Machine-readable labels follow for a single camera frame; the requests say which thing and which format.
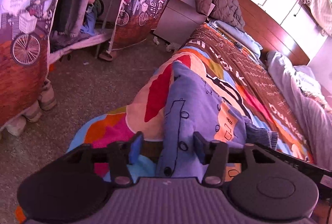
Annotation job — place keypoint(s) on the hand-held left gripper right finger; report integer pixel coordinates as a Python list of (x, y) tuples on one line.
[(198, 146)]

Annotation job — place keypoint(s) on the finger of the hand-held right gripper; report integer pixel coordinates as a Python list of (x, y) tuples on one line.
[(298, 163)]

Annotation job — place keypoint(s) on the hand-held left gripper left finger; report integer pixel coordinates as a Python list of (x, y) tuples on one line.
[(136, 147)]

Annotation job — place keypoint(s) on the blue patterned sweater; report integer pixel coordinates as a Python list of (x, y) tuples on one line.
[(192, 109)]

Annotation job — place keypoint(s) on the pale blue duvet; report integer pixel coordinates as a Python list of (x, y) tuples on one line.
[(306, 99)]

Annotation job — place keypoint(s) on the colourful printed blanket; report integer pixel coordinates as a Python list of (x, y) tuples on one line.
[(233, 78)]

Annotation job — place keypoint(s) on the brown slipper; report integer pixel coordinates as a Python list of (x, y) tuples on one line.
[(105, 55)]

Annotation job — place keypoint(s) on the beige shoes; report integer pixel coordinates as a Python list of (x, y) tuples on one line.
[(42, 102)]

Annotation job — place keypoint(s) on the white paper scraps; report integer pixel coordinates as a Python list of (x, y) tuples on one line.
[(170, 46)]

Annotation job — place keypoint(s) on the light blue pillow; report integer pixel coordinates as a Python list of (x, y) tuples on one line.
[(241, 37)]

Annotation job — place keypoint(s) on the wooden headboard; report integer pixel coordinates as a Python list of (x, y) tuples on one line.
[(264, 24)]

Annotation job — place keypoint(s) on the beige hanging garment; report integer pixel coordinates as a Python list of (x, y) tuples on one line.
[(319, 6)]

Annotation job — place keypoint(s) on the printed fabric wardrobe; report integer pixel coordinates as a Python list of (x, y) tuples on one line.
[(23, 32)]

